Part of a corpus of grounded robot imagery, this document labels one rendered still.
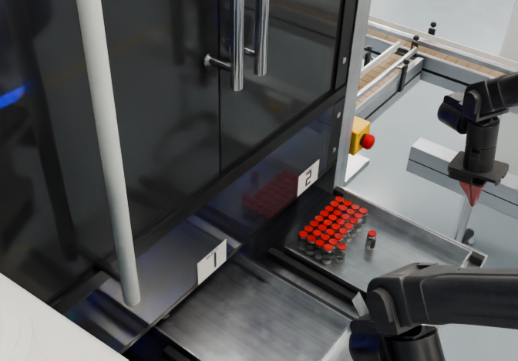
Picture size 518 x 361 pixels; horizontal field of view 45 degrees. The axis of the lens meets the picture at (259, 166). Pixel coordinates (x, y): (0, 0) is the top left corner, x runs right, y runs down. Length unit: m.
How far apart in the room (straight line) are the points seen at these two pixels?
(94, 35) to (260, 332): 0.79
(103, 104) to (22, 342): 0.39
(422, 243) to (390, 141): 1.91
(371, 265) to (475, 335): 1.16
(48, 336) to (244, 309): 0.93
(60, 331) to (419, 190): 2.77
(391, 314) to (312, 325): 0.59
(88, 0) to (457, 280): 0.48
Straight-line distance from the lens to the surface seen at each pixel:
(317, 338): 1.31
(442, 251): 1.54
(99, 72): 0.72
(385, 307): 0.75
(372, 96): 1.95
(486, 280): 0.68
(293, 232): 1.52
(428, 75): 2.25
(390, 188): 3.10
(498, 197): 2.40
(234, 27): 0.91
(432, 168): 2.44
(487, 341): 2.57
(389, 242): 1.53
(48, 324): 0.45
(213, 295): 1.37
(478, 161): 1.27
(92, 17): 0.69
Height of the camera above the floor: 1.93
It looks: 38 degrees down
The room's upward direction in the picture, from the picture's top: 2 degrees clockwise
